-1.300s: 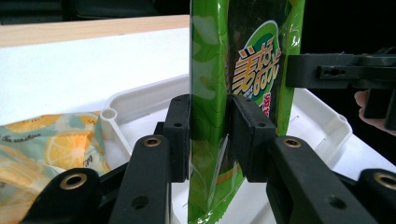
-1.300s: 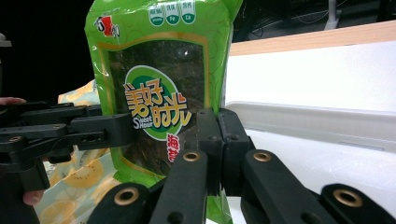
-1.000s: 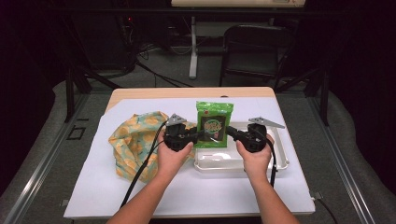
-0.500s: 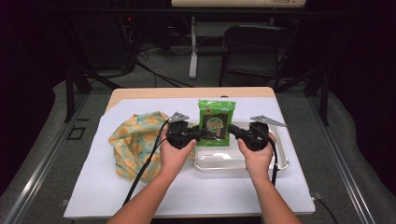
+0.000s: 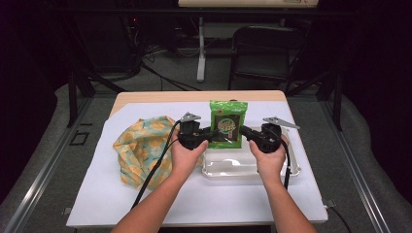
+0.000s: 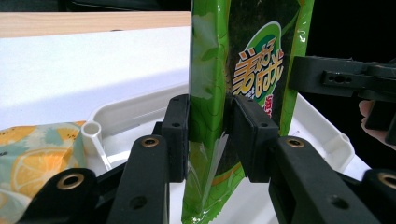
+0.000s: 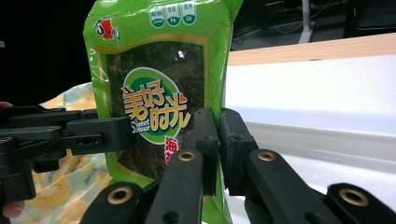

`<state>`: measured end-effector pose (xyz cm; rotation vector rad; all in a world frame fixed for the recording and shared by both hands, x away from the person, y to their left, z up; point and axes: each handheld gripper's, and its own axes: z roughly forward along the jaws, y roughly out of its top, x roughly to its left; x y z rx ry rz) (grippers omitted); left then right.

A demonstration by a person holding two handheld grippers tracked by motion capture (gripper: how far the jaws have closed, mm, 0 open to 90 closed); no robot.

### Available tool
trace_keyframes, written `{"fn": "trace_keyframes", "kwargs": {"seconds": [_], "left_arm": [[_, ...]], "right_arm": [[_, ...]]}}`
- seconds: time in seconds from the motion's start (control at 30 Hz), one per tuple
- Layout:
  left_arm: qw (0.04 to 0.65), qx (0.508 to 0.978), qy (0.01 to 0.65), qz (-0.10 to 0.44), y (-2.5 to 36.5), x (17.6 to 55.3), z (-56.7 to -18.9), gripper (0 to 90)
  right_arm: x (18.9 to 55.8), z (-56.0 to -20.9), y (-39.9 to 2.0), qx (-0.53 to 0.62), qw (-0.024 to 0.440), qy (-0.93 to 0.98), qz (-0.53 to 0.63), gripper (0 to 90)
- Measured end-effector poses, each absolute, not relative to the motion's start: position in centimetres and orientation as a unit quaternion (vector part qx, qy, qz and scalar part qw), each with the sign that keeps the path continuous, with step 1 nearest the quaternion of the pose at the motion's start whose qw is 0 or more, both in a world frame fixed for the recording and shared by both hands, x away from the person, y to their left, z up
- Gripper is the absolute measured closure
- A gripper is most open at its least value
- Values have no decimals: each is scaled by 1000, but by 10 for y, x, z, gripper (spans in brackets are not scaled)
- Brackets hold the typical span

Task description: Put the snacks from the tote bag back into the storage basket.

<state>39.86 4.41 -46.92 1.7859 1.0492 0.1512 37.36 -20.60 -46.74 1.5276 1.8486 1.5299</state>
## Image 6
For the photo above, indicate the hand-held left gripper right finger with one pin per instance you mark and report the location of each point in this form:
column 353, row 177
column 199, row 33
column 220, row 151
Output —
column 299, row 186

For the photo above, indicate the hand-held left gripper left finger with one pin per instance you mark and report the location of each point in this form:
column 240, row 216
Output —
column 146, row 186

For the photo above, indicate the white plastic tray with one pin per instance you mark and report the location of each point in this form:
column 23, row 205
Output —
column 130, row 109

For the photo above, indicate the green snack packet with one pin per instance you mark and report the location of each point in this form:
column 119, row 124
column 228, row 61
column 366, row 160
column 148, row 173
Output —
column 211, row 62

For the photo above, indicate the lemon print fabric bag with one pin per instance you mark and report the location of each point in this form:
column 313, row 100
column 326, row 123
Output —
column 34, row 155

